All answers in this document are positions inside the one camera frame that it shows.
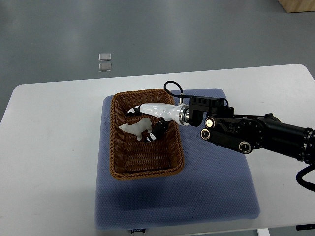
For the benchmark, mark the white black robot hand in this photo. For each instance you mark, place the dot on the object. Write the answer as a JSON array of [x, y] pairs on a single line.
[[168, 112]]

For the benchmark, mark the white bear figurine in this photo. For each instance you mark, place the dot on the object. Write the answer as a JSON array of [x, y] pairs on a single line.
[[137, 128]]

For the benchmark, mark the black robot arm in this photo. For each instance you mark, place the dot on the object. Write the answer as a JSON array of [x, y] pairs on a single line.
[[241, 133]]

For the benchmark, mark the brown wicker basket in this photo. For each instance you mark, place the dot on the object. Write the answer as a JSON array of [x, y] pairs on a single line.
[[133, 159]]

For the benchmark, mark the upper metal floor plate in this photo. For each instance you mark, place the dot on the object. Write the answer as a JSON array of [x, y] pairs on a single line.
[[104, 57]]

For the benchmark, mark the blue quilted mat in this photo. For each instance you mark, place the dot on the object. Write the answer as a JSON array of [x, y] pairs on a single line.
[[215, 185]]

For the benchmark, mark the white table leg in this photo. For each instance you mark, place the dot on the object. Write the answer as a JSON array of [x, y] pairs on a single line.
[[263, 232]]

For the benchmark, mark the wooden box corner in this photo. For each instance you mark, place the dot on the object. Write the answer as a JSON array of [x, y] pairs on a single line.
[[297, 6]]

